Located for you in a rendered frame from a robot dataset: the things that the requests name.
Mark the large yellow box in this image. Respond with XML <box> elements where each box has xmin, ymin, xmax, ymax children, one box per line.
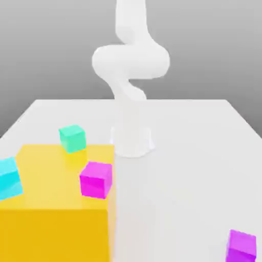
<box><xmin>0</xmin><ymin>144</ymin><xmax>115</xmax><ymax>262</ymax></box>

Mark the small green cube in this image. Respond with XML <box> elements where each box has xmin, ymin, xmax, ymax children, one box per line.
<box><xmin>58</xmin><ymin>124</ymin><xmax>87</xmax><ymax>154</ymax></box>

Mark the small magenta cube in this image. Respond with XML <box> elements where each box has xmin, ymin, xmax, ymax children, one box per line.
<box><xmin>79</xmin><ymin>161</ymin><xmax>113</xmax><ymax>200</ymax></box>

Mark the small purple cube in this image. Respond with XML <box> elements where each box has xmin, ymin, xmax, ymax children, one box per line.
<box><xmin>225</xmin><ymin>229</ymin><xmax>257</xmax><ymax>262</ymax></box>

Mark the small cyan cube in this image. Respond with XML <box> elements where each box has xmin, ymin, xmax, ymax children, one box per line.
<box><xmin>0</xmin><ymin>156</ymin><xmax>24</xmax><ymax>201</ymax></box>

